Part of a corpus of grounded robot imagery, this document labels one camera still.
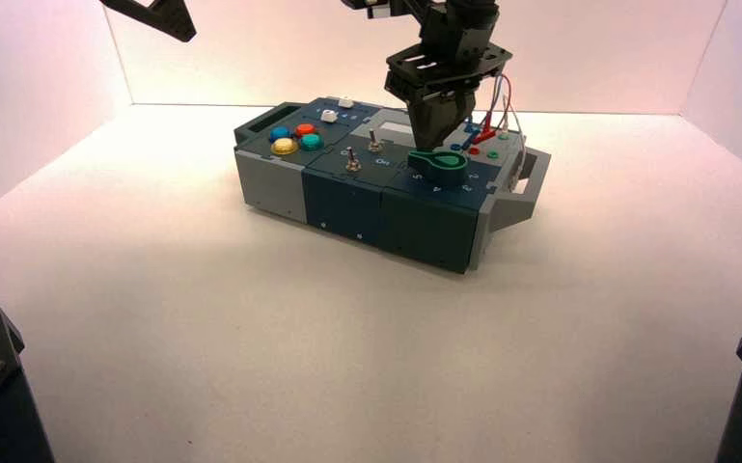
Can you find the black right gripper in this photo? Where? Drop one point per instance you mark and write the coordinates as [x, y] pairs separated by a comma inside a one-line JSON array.
[[453, 57]]

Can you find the blue round push button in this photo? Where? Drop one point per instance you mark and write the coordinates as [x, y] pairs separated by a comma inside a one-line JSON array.
[[280, 135]]

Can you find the grey and blue control box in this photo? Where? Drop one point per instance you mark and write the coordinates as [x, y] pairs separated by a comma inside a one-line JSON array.
[[345, 204]]

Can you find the teal round push button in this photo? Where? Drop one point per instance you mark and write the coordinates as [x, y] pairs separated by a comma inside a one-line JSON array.
[[311, 142]]

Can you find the green pointer knob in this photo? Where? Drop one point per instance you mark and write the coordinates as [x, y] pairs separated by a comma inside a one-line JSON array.
[[445, 167]]

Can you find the yellow round push button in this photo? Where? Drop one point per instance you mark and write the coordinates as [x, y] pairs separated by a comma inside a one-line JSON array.
[[285, 147]]

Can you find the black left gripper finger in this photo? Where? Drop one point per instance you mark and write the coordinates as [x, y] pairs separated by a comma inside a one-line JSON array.
[[166, 16]]

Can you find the orange round push button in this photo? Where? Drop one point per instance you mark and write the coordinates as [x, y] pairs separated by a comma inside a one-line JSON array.
[[306, 130]]

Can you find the metal toggle switch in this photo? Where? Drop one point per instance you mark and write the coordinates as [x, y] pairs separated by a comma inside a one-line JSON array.
[[353, 163], [375, 143]]

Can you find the white slider cap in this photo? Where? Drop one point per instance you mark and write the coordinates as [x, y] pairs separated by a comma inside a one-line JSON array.
[[329, 116], [345, 102]]

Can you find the small grey display screen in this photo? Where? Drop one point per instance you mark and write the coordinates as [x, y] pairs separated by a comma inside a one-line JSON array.
[[396, 128]]

